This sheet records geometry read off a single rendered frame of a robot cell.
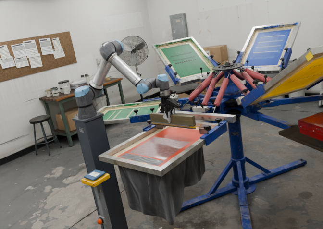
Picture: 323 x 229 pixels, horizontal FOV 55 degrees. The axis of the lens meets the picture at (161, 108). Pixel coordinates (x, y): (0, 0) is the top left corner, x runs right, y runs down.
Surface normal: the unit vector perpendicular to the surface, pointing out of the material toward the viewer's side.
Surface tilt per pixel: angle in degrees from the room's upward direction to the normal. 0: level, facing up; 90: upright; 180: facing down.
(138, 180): 93
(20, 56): 87
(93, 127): 90
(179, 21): 90
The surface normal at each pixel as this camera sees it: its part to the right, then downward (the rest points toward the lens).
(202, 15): -0.63, 0.31
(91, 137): 0.68, 0.08
